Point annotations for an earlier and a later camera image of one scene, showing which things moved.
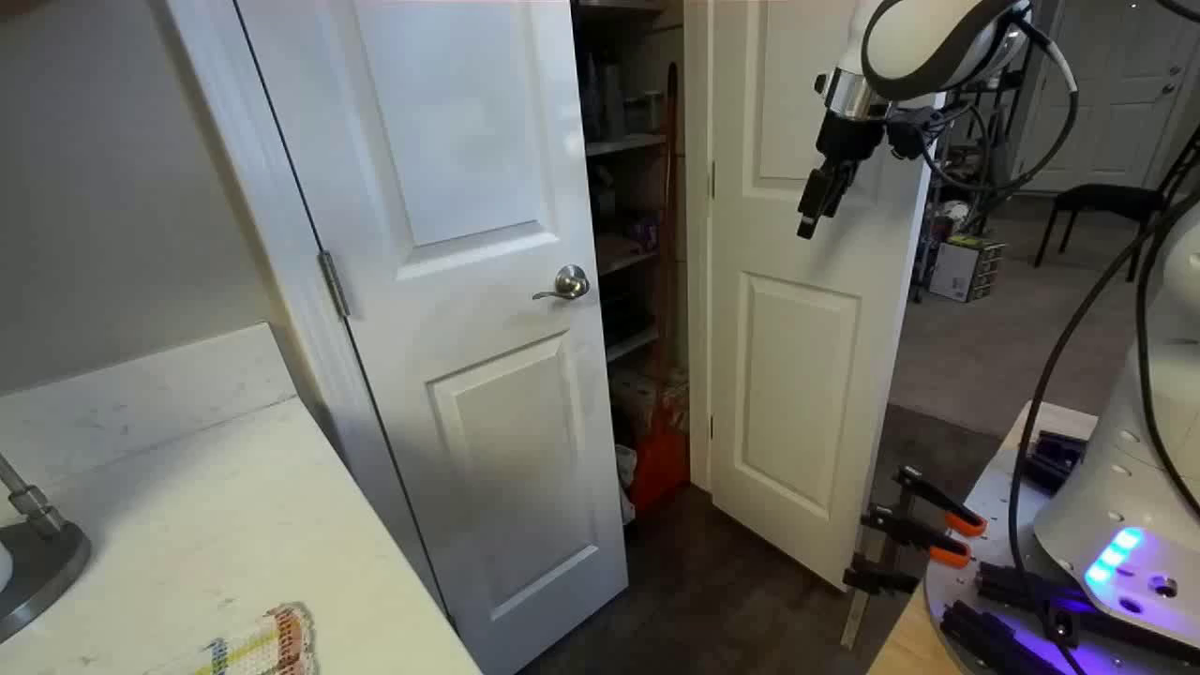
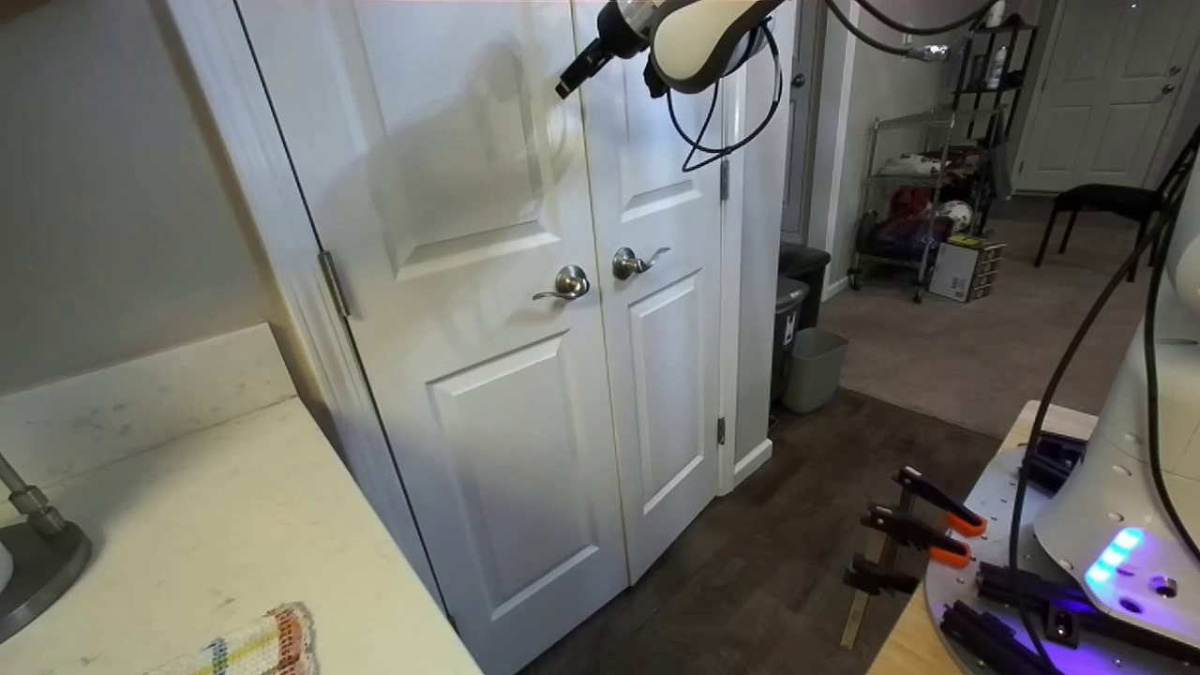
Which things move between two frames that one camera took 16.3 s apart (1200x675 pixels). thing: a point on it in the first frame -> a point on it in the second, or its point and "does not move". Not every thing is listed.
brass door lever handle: (570, 281) does not move
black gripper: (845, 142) -> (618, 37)
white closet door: (806, 330) -> (656, 181)
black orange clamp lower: (889, 553) does not move
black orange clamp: (938, 501) does not move
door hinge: (334, 281) does not move
